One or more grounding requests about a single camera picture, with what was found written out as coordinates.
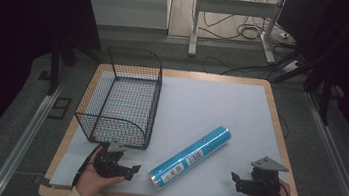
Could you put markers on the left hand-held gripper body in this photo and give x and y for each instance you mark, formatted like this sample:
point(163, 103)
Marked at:
point(107, 165)

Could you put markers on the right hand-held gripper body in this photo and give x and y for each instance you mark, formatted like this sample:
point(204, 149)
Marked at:
point(262, 186)

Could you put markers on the blue cylindrical tube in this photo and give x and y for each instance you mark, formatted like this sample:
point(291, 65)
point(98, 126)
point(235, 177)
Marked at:
point(188, 158)

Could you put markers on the person's left hand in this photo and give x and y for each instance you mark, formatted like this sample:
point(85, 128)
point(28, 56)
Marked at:
point(91, 182)

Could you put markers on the white table mat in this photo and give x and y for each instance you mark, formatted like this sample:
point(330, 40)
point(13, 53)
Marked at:
point(214, 109)

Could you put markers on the black metal stand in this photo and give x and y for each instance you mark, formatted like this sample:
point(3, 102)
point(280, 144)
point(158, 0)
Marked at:
point(54, 69)
point(324, 103)

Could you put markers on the white power strip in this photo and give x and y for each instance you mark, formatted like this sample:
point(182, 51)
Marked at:
point(291, 66)

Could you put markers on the black rectangular floor frame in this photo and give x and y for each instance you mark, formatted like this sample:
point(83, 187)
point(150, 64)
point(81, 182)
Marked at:
point(59, 107)

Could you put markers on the white metal desk frame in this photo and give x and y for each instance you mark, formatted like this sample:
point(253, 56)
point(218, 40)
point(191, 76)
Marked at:
point(234, 6)

